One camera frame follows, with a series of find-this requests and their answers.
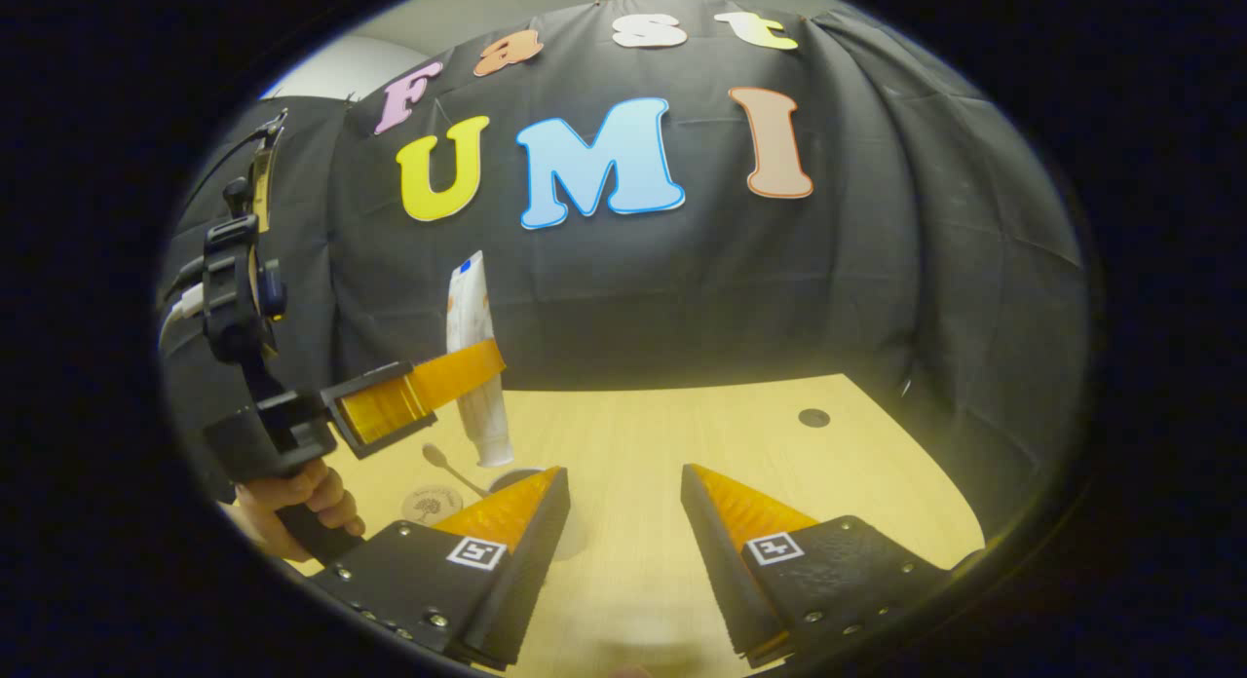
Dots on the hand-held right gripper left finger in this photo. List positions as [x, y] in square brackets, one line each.
[526, 581]

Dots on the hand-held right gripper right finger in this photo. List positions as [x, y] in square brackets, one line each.
[721, 571]

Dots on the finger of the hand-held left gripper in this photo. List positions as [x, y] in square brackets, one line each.
[458, 371]

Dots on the white toothpaste tube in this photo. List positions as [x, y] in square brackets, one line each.
[472, 318]

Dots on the beige toothbrush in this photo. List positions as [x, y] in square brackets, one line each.
[435, 455]

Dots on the round wooden coaster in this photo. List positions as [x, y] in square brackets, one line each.
[429, 506]

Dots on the light wooden desktop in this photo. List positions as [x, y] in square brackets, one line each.
[633, 444]

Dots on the black desk grommet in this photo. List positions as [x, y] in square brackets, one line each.
[813, 417]

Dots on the black backdrop cloth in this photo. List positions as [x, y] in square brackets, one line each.
[682, 298]

